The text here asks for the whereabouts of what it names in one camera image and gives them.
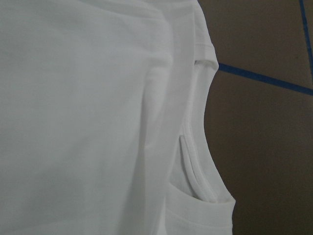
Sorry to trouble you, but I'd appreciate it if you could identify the white long-sleeve printed shirt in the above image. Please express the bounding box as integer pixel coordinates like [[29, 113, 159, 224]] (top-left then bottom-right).
[[0, 0, 235, 235]]

